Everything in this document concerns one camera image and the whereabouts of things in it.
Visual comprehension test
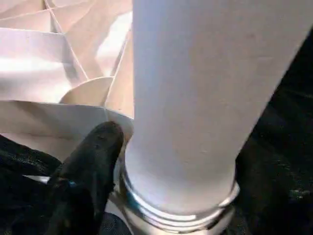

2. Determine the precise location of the white plastic table top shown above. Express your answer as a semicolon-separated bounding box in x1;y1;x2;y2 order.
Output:
0;0;242;235

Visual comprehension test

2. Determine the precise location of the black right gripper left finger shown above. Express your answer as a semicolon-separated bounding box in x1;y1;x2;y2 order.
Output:
45;121;125;235

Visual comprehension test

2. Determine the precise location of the white plastic table leg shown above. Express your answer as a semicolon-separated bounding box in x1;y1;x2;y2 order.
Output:
124;0;313;216

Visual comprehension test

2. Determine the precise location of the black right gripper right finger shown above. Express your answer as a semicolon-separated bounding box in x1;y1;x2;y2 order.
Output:
234;137;313;235

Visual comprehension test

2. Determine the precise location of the black mat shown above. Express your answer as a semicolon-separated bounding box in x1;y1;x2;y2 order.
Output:
0;31;313;235

